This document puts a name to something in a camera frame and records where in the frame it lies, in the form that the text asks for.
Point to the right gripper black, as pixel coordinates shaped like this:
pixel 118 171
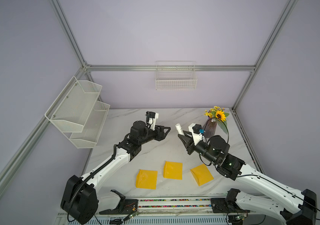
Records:
pixel 189 145

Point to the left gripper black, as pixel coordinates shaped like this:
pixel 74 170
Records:
pixel 161 136

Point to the white glue stick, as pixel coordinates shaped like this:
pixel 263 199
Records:
pixel 179 129

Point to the yellow envelope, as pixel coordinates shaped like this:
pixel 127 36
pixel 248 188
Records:
pixel 201 175
pixel 173 170
pixel 146 179

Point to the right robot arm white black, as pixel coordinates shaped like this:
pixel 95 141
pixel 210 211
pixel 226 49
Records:
pixel 288 205

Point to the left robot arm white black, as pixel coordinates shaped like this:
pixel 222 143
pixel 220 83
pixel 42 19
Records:
pixel 80 199

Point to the dark purple vase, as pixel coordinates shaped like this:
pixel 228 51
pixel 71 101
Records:
pixel 210 128

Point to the sunflower bouquet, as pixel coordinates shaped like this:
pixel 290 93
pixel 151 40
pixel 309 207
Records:
pixel 220 115

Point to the lower white mesh shelf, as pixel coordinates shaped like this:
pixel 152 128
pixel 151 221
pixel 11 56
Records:
pixel 89 137

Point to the white mesh shelf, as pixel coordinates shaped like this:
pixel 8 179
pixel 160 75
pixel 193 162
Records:
pixel 71 110
pixel 89 137

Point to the upper white mesh shelf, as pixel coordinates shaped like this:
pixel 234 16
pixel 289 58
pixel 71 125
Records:
pixel 71 110

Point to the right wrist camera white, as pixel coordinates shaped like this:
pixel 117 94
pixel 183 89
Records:
pixel 197 133

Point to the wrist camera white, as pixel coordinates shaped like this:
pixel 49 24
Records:
pixel 151 118
pixel 197 133

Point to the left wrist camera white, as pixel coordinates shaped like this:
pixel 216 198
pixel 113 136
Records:
pixel 151 118

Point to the white wire wall basket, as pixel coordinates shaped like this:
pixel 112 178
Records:
pixel 175 76

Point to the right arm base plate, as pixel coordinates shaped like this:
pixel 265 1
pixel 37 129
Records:
pixel 227 204

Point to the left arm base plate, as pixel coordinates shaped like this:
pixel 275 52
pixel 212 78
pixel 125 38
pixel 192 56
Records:
pixel 115 203

